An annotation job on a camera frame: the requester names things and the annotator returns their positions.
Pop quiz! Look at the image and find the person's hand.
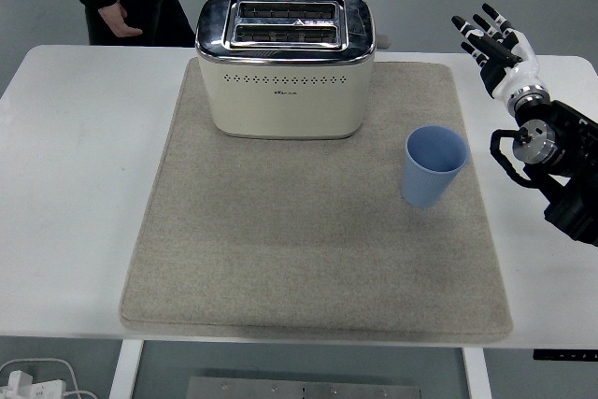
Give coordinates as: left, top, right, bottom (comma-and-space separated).
97, 0, 144, 38

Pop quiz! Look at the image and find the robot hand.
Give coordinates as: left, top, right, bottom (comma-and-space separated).
450, 2, 548, 102

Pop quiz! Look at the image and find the blue ribbed plastic cup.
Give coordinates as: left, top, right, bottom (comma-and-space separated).
402, 124, 470, 208

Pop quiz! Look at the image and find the cream and chrome toaster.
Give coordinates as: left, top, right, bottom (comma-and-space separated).
194, 0, 391, 141

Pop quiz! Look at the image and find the beige felt mat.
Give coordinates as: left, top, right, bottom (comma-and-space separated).
119, 58, 514, 342

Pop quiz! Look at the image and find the black table control panel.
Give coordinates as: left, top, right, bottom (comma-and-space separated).
533, 349, 598, 362

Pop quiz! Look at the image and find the white table leg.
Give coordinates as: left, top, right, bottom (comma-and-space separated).
460, 347, 492, 399
107, 339, 146, 399

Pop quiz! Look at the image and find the white power strip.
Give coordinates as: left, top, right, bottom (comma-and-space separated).
0, 369, 66, 399

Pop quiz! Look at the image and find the grey metal plate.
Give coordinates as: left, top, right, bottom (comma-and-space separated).
185, 376, 424, 399

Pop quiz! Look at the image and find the white cable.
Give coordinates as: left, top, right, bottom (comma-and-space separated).
0, 358, 99, 399

